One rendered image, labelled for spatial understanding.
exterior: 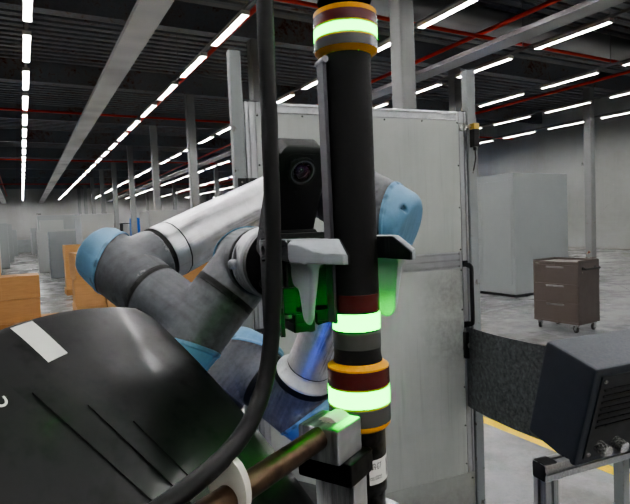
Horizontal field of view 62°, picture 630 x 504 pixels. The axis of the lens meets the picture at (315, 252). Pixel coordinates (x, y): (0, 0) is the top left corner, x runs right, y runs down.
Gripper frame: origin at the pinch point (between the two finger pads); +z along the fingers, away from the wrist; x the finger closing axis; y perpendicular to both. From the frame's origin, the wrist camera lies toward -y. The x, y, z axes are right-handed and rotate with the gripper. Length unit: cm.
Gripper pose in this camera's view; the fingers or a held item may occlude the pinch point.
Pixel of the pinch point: (370, 245)
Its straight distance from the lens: 34.2
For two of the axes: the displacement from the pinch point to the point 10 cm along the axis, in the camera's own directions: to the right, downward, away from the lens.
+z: 3.7, 0.3, -9.3
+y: 0.4, 10.0, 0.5
